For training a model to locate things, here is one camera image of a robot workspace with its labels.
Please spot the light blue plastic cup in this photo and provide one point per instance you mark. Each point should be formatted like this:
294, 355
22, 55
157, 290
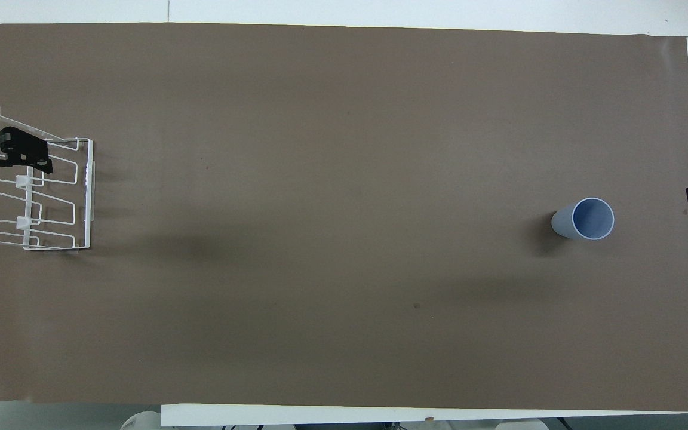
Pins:
565, 224

